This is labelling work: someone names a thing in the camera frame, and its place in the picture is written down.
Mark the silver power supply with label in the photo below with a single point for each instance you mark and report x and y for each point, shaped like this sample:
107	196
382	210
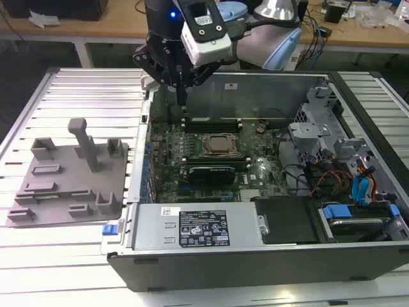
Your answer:
153	224

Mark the black RAM slot bank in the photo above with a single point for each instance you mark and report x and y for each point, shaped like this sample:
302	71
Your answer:
217	160
211	127

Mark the crumpled white plastic bag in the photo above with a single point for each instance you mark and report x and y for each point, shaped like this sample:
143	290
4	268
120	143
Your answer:
43	19

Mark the clear plastic bag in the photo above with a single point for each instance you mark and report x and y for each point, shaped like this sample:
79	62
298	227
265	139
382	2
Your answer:
375	16

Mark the grey parts rack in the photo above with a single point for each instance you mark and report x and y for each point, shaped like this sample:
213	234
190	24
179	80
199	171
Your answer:
64	179

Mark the black hard disk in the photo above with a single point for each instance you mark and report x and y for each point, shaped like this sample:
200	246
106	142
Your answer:
354	226

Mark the blue disk carrier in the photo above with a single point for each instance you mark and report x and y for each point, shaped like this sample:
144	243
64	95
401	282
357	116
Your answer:
335	212

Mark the grey metal drive cage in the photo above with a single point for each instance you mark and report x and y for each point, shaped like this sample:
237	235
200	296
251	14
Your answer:
306	132

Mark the black open PC case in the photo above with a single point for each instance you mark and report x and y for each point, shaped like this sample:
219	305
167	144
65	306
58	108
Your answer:
223	272

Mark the silver finned heatsink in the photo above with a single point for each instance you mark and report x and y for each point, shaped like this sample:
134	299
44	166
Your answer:
250	194

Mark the black graphics card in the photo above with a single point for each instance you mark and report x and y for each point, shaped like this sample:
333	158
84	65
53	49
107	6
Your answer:
211	176

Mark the large black box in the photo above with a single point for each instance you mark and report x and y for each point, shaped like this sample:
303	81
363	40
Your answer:
64	9

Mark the small black adapter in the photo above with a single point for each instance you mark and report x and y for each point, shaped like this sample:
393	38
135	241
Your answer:
326	31

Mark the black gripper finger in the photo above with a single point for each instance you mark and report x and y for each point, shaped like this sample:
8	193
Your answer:
201	76
153	65

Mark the round coin battery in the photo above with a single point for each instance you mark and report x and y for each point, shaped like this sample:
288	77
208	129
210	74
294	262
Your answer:
260	128

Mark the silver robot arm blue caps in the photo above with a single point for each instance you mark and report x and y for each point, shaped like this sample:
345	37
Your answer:
255	43

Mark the white sticker on case wall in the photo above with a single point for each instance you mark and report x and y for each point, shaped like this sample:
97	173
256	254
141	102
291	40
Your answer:
230	85

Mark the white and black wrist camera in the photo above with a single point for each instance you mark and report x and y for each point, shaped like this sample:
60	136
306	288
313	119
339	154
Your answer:
207	48

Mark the black plastic shroud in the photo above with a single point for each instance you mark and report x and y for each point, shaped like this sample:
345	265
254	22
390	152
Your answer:
287	220

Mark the tall black speaker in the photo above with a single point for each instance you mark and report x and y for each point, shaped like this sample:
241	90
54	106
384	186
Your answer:
302	9

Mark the small black box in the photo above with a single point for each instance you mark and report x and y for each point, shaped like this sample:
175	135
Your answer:
334	14

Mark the wooden workbench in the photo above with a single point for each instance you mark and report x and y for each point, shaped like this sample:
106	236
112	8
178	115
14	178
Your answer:
112	30

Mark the blue case latch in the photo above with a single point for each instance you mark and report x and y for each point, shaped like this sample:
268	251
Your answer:
109	230

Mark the grey case corner latch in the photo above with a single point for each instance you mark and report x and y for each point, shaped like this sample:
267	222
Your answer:
145	82

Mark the silver CPU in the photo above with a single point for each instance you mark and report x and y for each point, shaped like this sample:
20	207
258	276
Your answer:
220	143

